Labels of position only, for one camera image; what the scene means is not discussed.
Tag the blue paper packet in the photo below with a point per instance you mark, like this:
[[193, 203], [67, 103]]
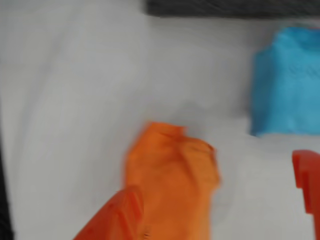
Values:
[[287, 82]]

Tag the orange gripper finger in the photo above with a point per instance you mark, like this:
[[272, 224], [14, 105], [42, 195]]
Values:
[[312, 180], [112, 220]]

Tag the dark grey foam strip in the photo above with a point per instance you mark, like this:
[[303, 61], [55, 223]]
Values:
[[225, 7]]

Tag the orange paper packet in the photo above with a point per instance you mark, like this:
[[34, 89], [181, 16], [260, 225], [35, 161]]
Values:
[[175, 162]]

